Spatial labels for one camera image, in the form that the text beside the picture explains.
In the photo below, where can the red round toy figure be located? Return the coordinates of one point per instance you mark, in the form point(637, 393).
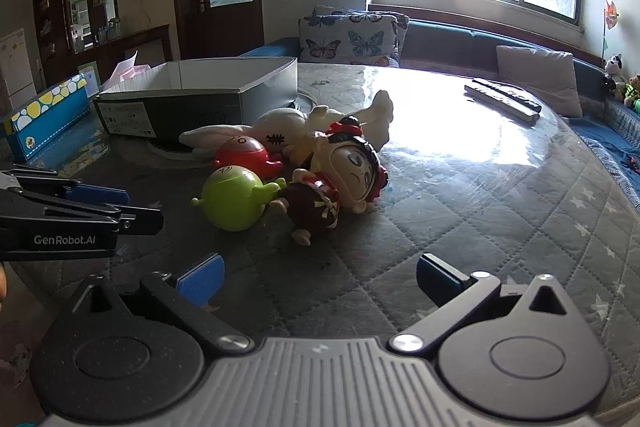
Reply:
point(240, 152)

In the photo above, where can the dark remote control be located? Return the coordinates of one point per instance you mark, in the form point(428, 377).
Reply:
point(515, 94)

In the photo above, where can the black and white plush cow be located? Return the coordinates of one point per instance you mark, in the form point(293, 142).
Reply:
point(612, 69)

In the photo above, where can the blue tissue box yellow dots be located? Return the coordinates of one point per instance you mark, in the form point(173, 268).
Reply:
point(45, 117)

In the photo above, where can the butterfly print pillow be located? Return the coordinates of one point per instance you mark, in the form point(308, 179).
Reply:
point(350, 42)
point(380, 14)

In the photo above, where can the grey and white cardboard box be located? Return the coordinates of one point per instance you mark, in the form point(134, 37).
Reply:
point(200, 107)

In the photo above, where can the colourful pinwheel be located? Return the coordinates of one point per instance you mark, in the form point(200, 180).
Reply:
point(610, 14)

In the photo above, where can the pile of small plush toys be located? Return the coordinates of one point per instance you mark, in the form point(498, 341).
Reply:
point(631, 93)

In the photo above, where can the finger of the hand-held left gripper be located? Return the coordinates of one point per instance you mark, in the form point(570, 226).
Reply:
point(142, 221)
point(97, 196)

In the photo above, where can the white refrigerator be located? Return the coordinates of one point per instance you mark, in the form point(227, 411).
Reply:
point(17, 67)

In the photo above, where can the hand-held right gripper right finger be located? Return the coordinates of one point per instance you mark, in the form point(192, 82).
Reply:
point(440, 277)

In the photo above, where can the big-headed doll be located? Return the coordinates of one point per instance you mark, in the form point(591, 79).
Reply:
point(350, 177)

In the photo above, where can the plain grey pillow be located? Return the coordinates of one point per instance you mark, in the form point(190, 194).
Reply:
point(542, 77)

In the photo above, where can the white plush rabbit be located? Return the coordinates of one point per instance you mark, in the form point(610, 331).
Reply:
point(280, 123)

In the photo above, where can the green round toy figure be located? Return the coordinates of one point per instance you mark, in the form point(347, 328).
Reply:
point(230, 202)

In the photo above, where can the grey quilted desktop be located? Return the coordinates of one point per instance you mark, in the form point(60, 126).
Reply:
point(475, 217)

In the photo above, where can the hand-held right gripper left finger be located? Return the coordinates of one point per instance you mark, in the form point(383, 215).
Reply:
point(202, 279)

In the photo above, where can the pale green carton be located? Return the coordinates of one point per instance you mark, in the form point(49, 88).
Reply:
point(88, 79)

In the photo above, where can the white and pink plastic bag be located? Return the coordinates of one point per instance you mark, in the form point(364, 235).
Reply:
point(125, 69)

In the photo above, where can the dark wooden display cabinet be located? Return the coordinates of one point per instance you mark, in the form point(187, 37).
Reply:
point(55, 7)

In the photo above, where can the light grey remote control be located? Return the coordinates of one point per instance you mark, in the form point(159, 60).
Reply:
point(500, 102)

